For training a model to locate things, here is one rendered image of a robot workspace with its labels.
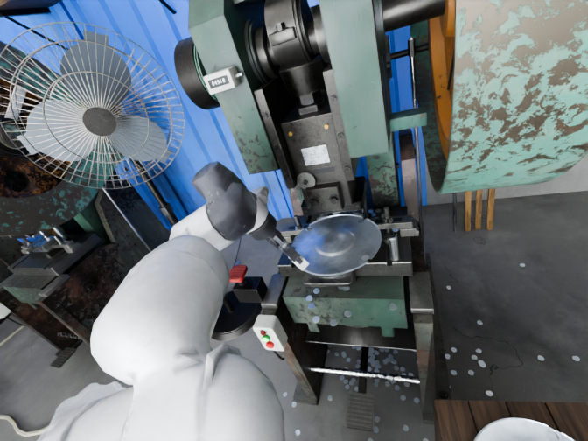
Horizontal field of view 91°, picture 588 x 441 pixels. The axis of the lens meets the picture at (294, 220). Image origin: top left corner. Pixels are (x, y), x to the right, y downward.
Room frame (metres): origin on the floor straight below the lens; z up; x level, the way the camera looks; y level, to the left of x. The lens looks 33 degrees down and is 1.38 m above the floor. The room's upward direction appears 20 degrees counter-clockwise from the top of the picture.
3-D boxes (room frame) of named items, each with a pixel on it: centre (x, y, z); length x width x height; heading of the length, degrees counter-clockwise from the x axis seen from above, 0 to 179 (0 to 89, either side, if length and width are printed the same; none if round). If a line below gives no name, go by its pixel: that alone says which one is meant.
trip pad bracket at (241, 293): (0.76, 0.23, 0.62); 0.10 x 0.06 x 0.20; 64
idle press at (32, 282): (1.92, 1.24, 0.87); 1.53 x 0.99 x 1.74; 152
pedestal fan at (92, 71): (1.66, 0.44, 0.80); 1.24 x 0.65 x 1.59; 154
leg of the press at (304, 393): (1.08, 0.02, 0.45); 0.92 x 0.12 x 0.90; 154
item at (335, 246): (0.72, -0.10, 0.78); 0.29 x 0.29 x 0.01
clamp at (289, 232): (0.91, 0.00, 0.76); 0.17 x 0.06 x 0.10; 64
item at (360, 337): (0.84, -0.16, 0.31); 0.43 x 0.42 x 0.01; 64
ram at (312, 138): (0.80, -0.14, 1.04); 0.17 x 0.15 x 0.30; 154
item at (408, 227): (0.76, -0.31, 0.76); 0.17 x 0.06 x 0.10; 64
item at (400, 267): (0.83, -0.15, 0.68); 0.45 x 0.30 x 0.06; 64
